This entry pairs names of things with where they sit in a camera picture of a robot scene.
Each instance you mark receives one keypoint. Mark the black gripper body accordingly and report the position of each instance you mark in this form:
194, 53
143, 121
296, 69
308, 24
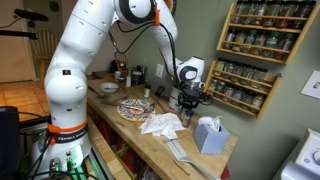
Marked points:
191, 96

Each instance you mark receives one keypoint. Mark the clear spice bottle black lid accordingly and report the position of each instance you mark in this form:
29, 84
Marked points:
182, 114

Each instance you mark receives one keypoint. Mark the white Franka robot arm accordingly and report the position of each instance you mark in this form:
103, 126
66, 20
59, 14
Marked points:
66, 86

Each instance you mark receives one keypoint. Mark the brown spice bottle black lid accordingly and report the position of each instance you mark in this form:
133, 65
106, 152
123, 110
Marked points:
188, 120

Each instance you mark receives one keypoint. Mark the glass spice jar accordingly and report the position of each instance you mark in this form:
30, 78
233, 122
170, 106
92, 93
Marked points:
259, 10
220, 66
272, 11
303, 13
238, 95
230, 38
214, 86
229, 69
248, 99
272, 45
286, 46
260, 42
238, 8
250, 40
240, 40
257, 101
220, 88
238, 71
287, 13
248, 75
249, 10
229, 92
259, 77

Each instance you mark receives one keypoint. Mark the small white spice jar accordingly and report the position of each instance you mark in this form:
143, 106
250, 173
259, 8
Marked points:
147, 92

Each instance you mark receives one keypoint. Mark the dark canister steel lid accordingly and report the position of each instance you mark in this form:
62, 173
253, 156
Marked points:
137, 78

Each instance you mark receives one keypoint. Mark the red lid container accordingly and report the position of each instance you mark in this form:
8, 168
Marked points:
123, 73

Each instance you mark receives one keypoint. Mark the small black timer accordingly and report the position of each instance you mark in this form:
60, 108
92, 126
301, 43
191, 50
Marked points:
160, 91

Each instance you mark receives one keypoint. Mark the crumpled white cloth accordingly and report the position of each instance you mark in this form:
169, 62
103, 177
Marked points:
161, 125

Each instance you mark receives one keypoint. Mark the blue tissue box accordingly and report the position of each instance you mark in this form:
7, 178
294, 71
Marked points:
210, 140

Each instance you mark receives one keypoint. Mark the clear plastic spatula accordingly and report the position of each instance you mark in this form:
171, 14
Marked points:
181, 153

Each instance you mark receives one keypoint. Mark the colourful patterned round plate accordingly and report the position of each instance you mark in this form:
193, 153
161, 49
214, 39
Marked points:
133, 115

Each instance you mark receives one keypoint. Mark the tall clear salt grinder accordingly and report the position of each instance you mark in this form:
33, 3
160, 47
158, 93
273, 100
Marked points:
128, 81

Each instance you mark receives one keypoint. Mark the white capped container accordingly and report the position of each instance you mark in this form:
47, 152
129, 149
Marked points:
117, 75

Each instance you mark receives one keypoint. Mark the white ceramic bowl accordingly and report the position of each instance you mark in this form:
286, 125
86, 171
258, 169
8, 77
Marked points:
109, 88

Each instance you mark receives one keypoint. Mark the wooden chair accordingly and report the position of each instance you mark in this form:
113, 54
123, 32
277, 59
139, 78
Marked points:
45, 46
120, 57

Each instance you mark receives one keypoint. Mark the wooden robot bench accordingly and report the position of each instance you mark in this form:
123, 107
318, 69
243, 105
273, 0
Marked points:
110, 156

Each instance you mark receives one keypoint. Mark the white electric stove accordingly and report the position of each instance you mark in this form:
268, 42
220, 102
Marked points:
305, 160

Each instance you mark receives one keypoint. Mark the black computer box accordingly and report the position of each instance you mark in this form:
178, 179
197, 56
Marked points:
9, 143

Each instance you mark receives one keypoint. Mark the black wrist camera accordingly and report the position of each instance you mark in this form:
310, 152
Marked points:
192, 85

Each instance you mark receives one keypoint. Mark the wooden wall spice rack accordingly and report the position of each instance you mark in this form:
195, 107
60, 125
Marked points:
266, 30
233, 106

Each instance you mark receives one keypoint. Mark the white wall outlet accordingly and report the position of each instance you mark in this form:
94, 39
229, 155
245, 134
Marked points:
160, 70

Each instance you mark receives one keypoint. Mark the round orange wall clock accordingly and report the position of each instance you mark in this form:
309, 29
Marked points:
170, 4

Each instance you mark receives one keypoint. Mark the aluminium base frame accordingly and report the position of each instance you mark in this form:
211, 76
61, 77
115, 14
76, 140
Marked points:
100, 163

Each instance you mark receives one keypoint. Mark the white light switch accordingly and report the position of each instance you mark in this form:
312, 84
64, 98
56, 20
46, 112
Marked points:
312, 85

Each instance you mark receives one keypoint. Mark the dark round wall object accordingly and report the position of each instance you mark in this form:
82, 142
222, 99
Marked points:
54, 6

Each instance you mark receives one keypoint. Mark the black camera on stand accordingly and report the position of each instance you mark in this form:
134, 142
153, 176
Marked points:
31, 15

